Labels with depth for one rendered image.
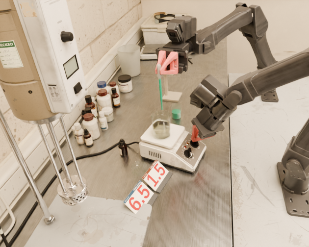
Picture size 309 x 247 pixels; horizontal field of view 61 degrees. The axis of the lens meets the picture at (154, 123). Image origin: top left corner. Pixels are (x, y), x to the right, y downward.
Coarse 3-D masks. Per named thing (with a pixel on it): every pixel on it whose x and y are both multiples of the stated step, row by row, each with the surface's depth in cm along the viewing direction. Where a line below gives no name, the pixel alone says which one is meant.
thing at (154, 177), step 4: (156, 164) 85; (160, 164) 86; (152, 168) 83; (156, 168) 84; (160, 168) 85; (164, 168) 86; (152, 172) 83; (156, 172) 84; (160, 172) 84; (164, 172) 85; (148, 176) 81; (152, 176) 82; (156, 176) 83; (160, 176) 84; (148, 180) 80; (152, 180) 81; (156, 180) 82; (152, 184) 81; (156, 184) 81
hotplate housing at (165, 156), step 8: (184, 136) 91; (144, 144) 88; (152, 144) 88; (176, 144) 87; (144, 152) 90; (152, 152) 88; (160, 152) 86; (168, 152) 85; (152, 160) 91; (160, 160) 88; (168, 160) 87; (176, 160) 85; (184, 160) 84; (176, 168) 87; (184, 168) 85; (192, 168) 84
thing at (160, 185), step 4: (168, 172) 86; (164, 176) 84; (168, 176) 84; (144, 180) 80; (160, 180) 83; (164, 180) 83; (148, 184) 80; (160, 184) 82; (164, 184) 82; (152, 188) 80; (156, 188) 81; (160, 188) 81
